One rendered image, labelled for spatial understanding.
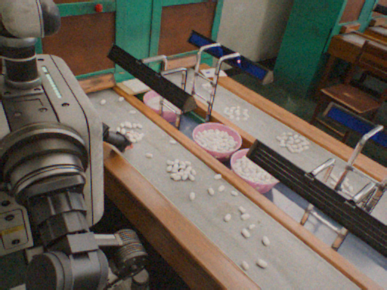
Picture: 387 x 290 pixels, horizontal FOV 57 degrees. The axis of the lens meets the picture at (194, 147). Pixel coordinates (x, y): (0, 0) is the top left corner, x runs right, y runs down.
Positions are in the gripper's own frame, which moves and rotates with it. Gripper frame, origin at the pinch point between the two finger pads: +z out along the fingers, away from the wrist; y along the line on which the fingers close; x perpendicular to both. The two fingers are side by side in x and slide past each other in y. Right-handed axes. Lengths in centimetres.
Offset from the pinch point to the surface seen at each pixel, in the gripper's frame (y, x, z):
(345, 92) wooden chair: -2, -133, 203
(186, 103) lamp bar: -20.5, -32.0, -10.9
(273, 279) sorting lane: -88, 2, 2
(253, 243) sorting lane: -74, -3, 7
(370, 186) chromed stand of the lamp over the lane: -96, -44, -2
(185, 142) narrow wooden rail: -11.3, -16.5, 19.3
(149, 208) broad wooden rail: -37.4, 11.1, -12.9
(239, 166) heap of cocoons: -38, -23, 31
